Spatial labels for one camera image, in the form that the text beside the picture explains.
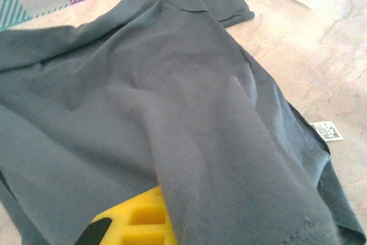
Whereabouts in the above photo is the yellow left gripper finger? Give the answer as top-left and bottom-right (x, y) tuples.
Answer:
(74, 186), (177, 245)

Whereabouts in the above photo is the grey inside-out t-shirt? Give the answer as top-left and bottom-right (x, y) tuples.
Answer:
(0, 0), (367, 245)

